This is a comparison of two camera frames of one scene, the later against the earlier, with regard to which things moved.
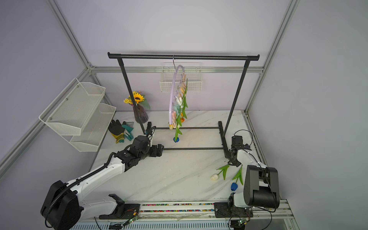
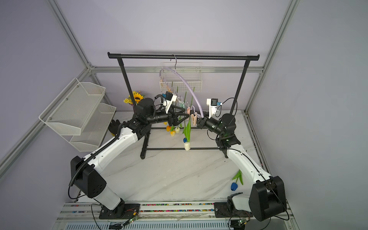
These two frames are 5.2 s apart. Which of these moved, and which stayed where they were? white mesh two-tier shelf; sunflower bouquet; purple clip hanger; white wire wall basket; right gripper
Moved: right gripper; purple clip hanger
Stayed: white mesh two-tier shelf; white wire wall basket; sunflower bouquet
